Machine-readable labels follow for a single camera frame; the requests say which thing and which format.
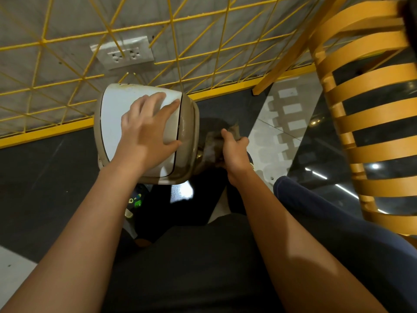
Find person's right hand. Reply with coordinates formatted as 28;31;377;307
220;128;253;187

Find person's left hand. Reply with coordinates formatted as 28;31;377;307
111;92;183;175

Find beige bin with white lid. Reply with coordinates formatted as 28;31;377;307
93;83;200;186

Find dark grey cloth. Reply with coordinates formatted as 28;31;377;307
195;118;243;176

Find person's left forearm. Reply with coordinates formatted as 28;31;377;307
0;163;150;313

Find person's right forearm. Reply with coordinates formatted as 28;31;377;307
226;171;389;313

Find shoe with green print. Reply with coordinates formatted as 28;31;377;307
124;184;151;220

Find yellow wooden beam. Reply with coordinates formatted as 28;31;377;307
252;0;350;96

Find black shirt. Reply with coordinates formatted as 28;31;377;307
101;213;285;313

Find yellow wooden slat chair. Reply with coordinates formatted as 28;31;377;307
308;0;417;246

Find navy trousers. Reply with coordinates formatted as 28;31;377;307
273;175;417;313

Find white wall socket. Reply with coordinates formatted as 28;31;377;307
90;36;155;71

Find yellow wire grid fence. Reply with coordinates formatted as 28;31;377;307
0;0;326;150

